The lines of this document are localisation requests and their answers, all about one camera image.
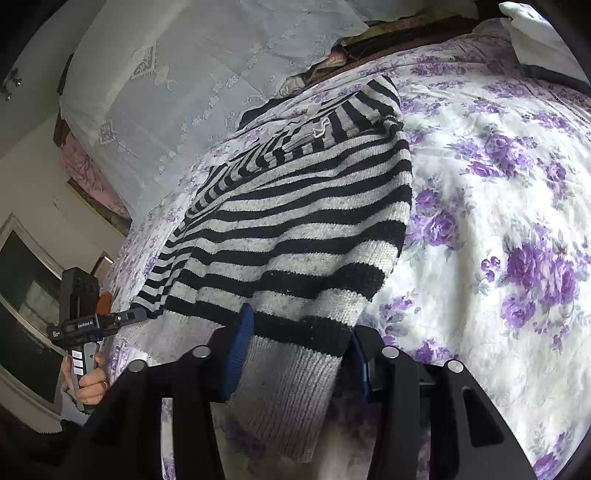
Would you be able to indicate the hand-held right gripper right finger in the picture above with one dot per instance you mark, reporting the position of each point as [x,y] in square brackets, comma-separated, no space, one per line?
[362,369]

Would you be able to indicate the white cloth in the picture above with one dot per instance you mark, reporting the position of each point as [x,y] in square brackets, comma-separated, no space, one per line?
[540,41]

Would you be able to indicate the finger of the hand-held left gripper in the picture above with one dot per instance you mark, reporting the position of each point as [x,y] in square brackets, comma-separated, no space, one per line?
[129,316]

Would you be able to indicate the black and grey striped sweater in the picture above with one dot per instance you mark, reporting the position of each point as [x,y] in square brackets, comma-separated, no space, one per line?
[286,221]

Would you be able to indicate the white lace cover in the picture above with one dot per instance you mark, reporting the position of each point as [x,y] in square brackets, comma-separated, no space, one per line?
[184,92]

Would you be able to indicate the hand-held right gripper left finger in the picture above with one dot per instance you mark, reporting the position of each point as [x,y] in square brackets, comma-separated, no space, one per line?
[238,360]

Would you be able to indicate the pink floral pillow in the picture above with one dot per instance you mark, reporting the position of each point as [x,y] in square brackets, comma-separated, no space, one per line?
[87,175]

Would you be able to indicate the white framed dark window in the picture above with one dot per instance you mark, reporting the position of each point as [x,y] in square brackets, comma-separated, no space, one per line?
[27,295]

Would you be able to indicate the purple floral bed sheet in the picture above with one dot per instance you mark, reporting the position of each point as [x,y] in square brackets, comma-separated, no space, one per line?
[485,184]

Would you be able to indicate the person's left hand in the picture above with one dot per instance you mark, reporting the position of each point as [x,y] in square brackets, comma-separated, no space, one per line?
[97,385]

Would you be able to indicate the black cloth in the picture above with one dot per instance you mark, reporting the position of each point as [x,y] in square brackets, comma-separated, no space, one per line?
[265,108]

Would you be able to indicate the dark wooden headboard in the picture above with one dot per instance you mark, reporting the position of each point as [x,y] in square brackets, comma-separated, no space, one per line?
[415,32]

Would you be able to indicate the person's left forearm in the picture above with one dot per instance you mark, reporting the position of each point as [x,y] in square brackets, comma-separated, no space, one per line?
[69,410]

